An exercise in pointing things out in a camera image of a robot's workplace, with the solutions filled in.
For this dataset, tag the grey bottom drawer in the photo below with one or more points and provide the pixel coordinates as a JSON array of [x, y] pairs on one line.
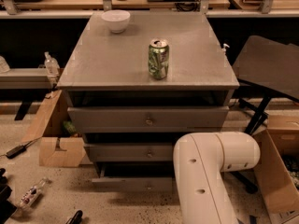
[[123, 176]]

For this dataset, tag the grey drawer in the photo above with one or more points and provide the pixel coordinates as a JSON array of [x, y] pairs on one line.
[[129, 152], [123, 176], [146, 119]]

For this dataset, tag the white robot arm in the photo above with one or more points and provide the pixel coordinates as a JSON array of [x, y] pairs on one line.
[[199, 160]]

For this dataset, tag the grey drawer cabinet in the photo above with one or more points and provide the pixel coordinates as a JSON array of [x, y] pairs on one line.
[[111, 70]]

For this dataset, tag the grey top drawer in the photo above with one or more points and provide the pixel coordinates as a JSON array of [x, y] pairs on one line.
[[146, 119]]

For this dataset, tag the grey middle drawer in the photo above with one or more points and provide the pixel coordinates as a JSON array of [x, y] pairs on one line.
[[129, 152]]

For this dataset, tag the green soda can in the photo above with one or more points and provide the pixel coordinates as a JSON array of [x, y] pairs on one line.
[[158, 60]]

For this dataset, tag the white bowl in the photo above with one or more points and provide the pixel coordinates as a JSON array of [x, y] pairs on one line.
[[116, 20]]

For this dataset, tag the small white pump bottle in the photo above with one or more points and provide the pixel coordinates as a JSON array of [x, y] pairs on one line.
[[225, 48]]

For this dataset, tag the cardboard box left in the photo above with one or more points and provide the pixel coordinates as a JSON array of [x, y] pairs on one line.
[[55, 149]]

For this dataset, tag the cardboard box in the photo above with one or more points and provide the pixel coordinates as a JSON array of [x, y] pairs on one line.
[[55, 149], [280, 195]]

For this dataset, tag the clear sanitizer bottle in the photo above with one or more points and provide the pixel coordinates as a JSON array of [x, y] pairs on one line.
[[51, 65]]

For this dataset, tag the black folding chair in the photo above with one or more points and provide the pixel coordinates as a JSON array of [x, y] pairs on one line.
[[272, 68]]

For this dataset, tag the black tool on floor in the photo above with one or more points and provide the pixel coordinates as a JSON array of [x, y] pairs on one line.
[[76, 218]]

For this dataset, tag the grey low shelf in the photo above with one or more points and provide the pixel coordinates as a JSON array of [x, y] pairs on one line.
[[27, 78]]

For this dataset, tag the black power adapter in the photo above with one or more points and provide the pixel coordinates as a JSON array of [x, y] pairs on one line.
[[16, 151]]

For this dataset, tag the cardboard box right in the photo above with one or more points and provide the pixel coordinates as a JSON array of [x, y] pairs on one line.
[[280, 195]]

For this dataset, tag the clear bottle on floor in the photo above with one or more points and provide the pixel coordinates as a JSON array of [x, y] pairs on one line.
[[33, 193]]

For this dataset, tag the black object bottom left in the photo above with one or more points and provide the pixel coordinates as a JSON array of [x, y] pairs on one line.
[[7, 209]]

